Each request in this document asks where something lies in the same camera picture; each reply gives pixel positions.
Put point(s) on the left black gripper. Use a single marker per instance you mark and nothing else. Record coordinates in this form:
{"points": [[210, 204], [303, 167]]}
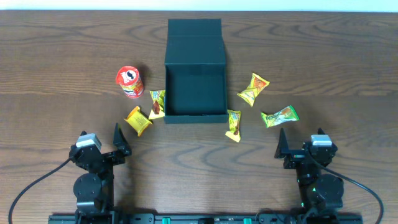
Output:
{"points": [[124, 151]]}

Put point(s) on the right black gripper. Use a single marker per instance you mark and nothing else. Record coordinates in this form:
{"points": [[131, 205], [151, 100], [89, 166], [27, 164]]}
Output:
{"points": [[295, 157]]}

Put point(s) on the red Pringles can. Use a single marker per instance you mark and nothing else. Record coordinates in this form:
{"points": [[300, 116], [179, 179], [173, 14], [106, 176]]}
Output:
{"points": [[128, 78]]}

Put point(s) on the yellow Apollo cake packet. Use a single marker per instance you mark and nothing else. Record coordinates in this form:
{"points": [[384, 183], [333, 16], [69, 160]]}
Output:
{"points": [[234, 118], [157, 110]]}

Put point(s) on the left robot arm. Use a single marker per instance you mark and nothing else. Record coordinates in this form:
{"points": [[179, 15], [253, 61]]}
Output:
{"points": [[94, 190]]}

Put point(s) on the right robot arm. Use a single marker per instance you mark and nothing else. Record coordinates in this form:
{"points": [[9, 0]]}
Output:
{"points": [[321, 194]]}

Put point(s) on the green pandan cake packet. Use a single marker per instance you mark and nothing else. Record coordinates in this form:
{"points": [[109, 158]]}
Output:
{"points": [[282, 116]]}

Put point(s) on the yellow orange snack packet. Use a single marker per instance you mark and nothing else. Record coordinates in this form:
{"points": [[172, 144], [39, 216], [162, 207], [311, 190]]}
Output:
{"points": [[257, 84]]}

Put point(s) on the black open gift box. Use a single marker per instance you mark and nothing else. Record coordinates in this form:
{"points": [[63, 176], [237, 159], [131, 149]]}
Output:
{"points": [[195, 72]]}

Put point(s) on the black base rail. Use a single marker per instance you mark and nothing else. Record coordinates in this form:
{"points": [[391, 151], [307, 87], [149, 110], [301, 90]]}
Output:
{"points": [[148, 218]]}

